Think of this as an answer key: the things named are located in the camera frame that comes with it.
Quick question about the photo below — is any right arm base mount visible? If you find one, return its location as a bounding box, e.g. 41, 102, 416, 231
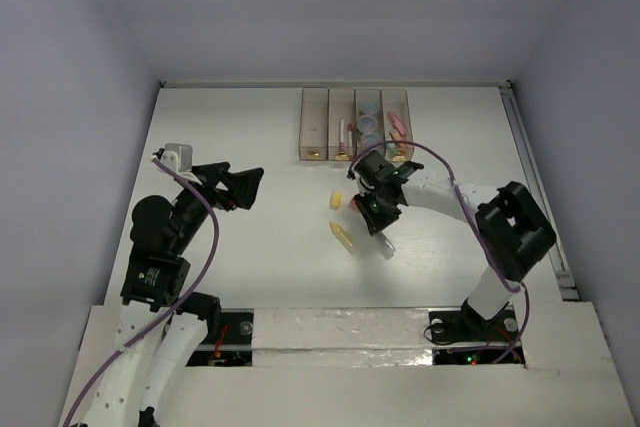
423, 306, 525, 366

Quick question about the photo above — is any yellow highlighter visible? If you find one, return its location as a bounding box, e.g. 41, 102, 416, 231
329, 221, 356, 254

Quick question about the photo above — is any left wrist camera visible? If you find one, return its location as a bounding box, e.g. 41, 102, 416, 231
152, 143, 193, 175

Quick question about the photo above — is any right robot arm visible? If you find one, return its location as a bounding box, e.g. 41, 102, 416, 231
348, 150, 557, 345

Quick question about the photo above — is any aluminium rail right edge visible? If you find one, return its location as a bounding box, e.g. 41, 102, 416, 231
499, 81, 581, 302

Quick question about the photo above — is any yellow highlighter cap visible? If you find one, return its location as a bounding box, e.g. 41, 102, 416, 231
329, 191, 342, 210

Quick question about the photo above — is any pink marker pen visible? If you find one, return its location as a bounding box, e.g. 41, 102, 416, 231
338, 118, 346, 155
347, 123, 353, 149

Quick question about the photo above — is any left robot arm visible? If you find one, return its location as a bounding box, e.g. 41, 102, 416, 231
63, 150, 264, 426

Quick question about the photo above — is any clear jar of paper clips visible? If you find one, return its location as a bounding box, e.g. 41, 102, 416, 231
356, 115, 379, 134

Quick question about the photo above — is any orange clear highlighter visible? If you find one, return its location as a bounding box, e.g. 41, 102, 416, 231
376, 232, 396, 260

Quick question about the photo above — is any green correction tape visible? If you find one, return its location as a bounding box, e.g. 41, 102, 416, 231
385, 143, 396, 159

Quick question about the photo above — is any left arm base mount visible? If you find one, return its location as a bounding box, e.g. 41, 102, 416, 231
187, 310, 254, 367

